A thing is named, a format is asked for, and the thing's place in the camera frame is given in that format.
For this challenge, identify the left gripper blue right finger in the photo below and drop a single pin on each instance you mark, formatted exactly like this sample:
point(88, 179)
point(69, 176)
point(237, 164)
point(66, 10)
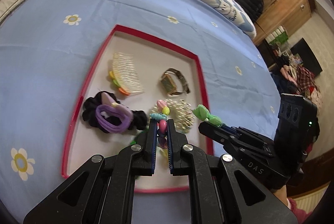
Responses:
point(175, 142)

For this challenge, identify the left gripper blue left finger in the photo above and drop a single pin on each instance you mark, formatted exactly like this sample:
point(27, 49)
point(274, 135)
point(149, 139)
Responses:
point(150, 148)

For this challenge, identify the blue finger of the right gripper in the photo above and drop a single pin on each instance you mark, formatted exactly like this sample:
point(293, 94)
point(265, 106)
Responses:
point(217, 134)
point(229, 130)

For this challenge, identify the black velvet scrunchie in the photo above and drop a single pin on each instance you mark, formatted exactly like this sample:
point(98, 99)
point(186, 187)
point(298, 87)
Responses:
point(105, 112)

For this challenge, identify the yellow hair comb with flowers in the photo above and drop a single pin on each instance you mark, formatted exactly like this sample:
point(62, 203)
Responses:
point(124, 74)

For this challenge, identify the person's right hand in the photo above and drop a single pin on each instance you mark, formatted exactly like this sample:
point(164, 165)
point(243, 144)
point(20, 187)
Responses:
point(281, 194)

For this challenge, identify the red shallow tray box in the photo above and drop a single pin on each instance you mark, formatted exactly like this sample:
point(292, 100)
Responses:
point(151, 56)

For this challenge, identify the wooden wardrobe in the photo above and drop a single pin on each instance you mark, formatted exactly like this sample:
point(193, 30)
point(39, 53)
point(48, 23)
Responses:
point(290, 14)

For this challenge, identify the blue floral bed sheet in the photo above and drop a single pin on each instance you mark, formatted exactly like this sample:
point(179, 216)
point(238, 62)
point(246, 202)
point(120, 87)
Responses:
point(47, 47)

